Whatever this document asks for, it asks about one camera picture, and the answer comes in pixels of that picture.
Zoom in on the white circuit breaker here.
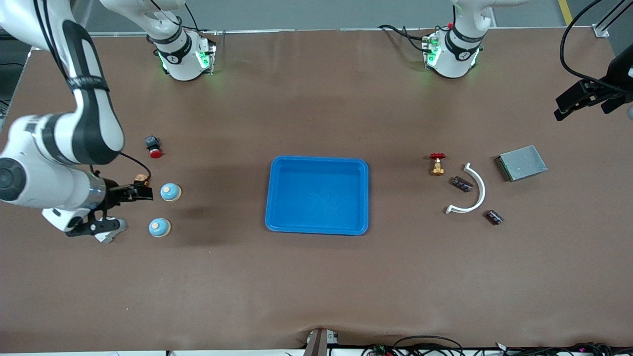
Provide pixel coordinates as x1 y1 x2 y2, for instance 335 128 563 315
94 220 128 244

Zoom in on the grey metal box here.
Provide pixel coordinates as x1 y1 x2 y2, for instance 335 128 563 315
496 145 548 182

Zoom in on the white curved plastic clip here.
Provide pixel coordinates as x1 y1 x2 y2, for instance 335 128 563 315
445 163 487 215

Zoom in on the blue plastic tray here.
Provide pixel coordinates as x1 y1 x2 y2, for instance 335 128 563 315
265 156 370 236

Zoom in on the brown table mat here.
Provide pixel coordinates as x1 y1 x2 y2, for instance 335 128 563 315
0 27 633 353

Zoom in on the aluminium frame post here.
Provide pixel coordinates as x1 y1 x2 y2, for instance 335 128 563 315
592 0 633 38

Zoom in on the black base cable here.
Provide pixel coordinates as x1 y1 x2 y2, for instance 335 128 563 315
378 24 431 52
184 2 218 35

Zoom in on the grey metal clamp bracket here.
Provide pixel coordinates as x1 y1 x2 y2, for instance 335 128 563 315
303 328 340 356

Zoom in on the black cable bundle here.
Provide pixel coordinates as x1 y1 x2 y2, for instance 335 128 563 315
495 341 633 356

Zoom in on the black looped cable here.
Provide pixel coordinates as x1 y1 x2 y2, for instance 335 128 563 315
393 335 465 356

